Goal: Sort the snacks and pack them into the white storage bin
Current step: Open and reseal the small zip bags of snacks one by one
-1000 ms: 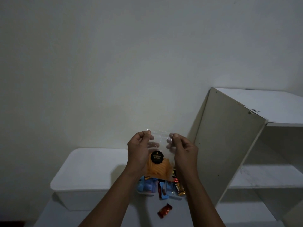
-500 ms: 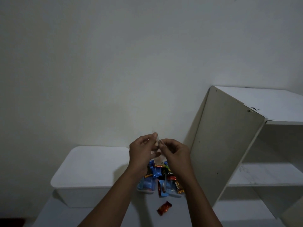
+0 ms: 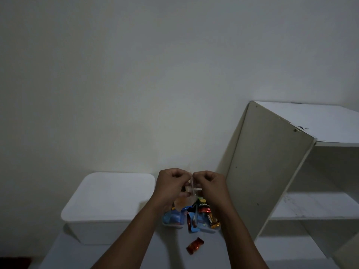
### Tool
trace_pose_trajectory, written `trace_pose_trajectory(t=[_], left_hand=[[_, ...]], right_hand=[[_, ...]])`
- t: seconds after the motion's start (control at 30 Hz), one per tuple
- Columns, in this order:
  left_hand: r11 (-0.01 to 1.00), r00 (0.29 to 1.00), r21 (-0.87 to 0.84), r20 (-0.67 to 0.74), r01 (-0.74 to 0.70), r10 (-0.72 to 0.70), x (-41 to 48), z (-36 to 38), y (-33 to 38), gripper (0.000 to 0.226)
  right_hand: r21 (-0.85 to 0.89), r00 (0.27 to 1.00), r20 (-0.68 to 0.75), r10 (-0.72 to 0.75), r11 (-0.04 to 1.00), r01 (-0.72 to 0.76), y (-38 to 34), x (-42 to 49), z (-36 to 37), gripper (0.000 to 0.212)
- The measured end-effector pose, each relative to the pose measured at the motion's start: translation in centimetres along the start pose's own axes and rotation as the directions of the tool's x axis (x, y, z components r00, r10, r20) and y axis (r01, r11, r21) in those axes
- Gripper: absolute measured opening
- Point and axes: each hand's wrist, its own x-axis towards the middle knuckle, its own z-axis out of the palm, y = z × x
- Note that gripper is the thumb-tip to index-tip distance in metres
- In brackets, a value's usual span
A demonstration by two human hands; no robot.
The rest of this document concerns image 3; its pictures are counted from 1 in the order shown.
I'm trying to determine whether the person's left hand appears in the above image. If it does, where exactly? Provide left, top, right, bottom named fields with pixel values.
left=152, top=167, right=194, bottom=214

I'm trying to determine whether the person's right hand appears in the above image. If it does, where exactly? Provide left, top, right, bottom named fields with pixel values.
left=192, top=170, right=234, bottom=214

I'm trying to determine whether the clear bag of orange snacks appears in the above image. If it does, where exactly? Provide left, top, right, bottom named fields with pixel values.
left=172, top=164, right=203, bottom=211

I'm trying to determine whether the pile of candies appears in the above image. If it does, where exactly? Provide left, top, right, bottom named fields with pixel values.
left=162, top=196, right=223, bottom=234

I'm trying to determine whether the red candy wrapper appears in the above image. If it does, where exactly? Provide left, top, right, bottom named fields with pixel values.
left=185, top=236, right=205, bottom=256

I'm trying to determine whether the white plastic storage bin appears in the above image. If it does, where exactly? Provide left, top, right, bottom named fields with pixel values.
left=60, top=172, right=156, bottom=246

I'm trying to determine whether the person's left forearm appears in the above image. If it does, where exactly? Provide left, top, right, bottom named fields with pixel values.
left=91, top=201, right=166, bottom=269

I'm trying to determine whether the person's right forearm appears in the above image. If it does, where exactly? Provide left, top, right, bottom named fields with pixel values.
left=218, top=207, right=270, bottom=269

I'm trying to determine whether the white shelf unit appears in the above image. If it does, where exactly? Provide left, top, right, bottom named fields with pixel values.
left=215, top=100, right=359, bottom=260

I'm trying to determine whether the dark red bed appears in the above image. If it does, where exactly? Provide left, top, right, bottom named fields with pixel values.
left=0, top=256, right=32, bottom=269

